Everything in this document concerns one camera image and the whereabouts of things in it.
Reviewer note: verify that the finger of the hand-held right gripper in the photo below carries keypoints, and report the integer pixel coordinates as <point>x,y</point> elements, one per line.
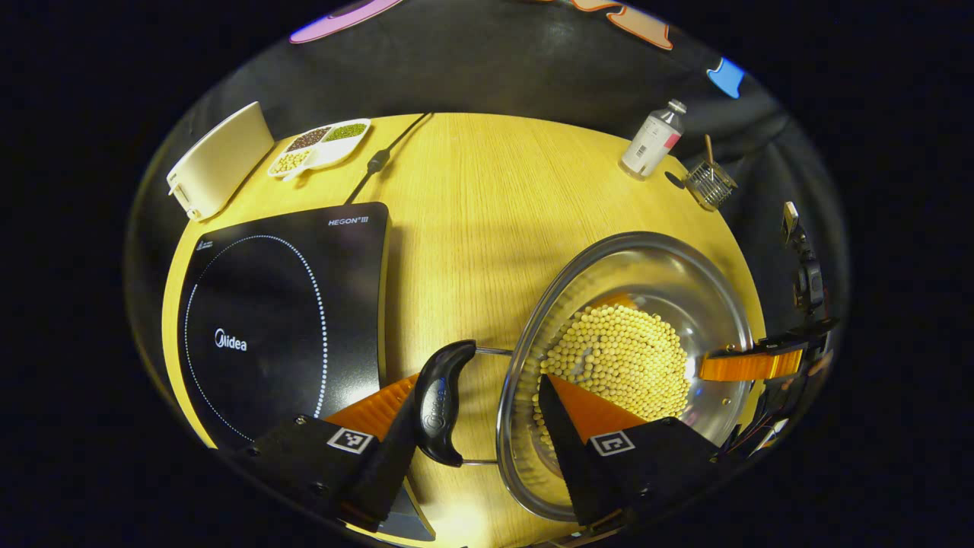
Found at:
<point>746,367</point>

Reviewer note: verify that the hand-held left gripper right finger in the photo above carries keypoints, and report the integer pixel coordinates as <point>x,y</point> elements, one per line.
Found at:
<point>567,457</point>

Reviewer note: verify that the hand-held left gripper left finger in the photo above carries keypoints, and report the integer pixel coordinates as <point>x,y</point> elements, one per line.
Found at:
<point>388,472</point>

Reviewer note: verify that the pile of yellow beans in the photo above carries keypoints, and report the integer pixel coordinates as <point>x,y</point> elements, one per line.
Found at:
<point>616,358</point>

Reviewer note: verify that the black induction cooktop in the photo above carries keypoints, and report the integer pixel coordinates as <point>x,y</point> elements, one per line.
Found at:
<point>266,304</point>

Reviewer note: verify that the brown wooden stick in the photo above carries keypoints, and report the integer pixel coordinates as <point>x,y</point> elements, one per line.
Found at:
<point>709,148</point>

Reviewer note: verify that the small black round disc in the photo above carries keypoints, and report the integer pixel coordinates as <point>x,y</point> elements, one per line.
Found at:
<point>673,180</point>

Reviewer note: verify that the small bottle with pink label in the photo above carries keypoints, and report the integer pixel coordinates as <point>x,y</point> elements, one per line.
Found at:
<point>650,144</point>

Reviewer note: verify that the white divided dish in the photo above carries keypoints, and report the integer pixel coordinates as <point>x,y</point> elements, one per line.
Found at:
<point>327,156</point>

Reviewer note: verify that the heap of pale beans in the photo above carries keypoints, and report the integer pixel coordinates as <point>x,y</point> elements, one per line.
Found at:
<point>291,160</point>

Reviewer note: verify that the heap of dark brown beans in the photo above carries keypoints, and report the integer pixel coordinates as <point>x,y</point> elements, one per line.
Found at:
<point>308,138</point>

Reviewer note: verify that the heap of green beans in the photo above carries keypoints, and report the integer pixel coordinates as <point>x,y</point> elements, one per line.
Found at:
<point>346,131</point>

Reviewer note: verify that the white toaster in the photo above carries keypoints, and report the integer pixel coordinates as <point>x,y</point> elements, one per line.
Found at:
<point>221,160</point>

